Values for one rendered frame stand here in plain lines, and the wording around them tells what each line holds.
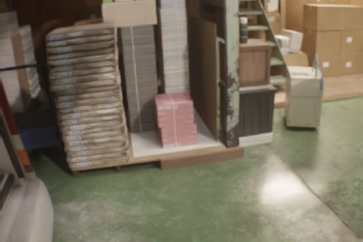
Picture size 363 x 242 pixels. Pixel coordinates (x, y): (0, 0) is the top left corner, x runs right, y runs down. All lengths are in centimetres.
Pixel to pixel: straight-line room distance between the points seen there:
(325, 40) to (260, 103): 218
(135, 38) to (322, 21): 274
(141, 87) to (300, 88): 141
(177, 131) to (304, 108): 122
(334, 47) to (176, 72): 268
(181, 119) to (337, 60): 293
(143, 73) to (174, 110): 45
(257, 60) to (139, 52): 96
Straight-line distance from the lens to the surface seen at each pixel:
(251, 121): 273
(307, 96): 302
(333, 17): 466
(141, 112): 283
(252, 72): 259
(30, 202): 146
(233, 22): 236
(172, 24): 269
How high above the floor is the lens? 135
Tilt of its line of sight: 21 degrees down
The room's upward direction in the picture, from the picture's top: 3 degrees counter-clockwise
